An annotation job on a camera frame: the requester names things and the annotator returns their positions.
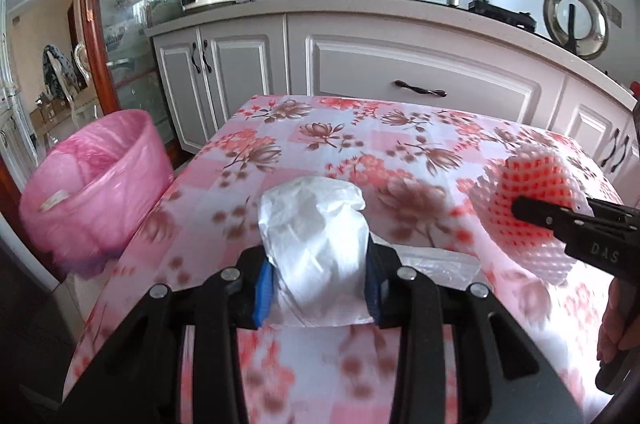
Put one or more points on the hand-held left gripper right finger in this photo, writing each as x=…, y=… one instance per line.
x=372, y=294

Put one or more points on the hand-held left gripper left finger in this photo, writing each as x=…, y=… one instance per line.
x=262, y=299

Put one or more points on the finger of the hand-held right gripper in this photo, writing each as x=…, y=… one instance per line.
x=540, y=211
x=607, y=206

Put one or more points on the white foam fruit net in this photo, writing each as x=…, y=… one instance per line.
x=535, y=176

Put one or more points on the white plastic bag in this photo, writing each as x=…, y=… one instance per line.
x=315, y=244

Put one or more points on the pink plastic bin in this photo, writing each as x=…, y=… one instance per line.
x=100, y=204

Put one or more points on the person's right hand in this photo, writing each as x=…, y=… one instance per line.
x=617, y=319

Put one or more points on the clear plastic bag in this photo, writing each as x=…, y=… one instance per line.
x=440, y=266

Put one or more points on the pink floral tablecloth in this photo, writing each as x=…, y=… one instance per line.
x=350, y=139

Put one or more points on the black lid stand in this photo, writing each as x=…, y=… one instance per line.
x=572, y=29

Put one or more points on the black stove grate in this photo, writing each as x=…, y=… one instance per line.
x=500, y=11

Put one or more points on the black gas stove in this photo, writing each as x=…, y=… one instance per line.
x=435, y=4

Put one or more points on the white kitchen cabinet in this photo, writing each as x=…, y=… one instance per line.
x=350, y=59

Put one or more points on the cardboard boxes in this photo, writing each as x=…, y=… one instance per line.
x=47, y=111

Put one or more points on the white ornate chair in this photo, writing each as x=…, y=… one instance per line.
x=62, y=74

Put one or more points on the wooden framed glass door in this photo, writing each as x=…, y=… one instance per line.
x=150, y=4

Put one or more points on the white wardrobe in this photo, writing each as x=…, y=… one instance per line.
x=10, y=94

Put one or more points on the wall socket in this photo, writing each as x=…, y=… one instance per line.
x=612, y=11

